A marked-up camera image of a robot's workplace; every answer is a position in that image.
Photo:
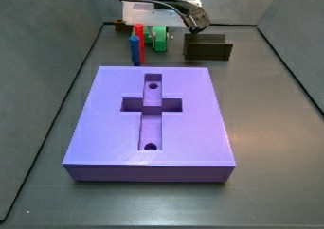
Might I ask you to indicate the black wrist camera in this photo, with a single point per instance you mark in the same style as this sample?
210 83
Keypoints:
195 16

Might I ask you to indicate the red peg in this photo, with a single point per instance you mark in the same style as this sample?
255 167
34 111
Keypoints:
140 34

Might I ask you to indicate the blue peg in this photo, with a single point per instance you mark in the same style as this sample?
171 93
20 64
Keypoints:
135 50

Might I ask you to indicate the brown T-shaped block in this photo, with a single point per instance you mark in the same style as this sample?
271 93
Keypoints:
121 26

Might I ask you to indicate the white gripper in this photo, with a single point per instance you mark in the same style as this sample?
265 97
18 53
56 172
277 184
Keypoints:
140 12

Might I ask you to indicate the black angle fixture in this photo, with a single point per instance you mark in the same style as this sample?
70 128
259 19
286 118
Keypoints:
207 47

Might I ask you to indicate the green U-shaped block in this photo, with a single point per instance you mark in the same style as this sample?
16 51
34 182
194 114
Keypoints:
156 37

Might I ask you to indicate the purple board with cross slot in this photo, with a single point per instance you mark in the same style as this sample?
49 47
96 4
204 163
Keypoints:
151 128

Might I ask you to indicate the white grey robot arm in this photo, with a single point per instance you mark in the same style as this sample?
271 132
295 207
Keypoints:
172 13

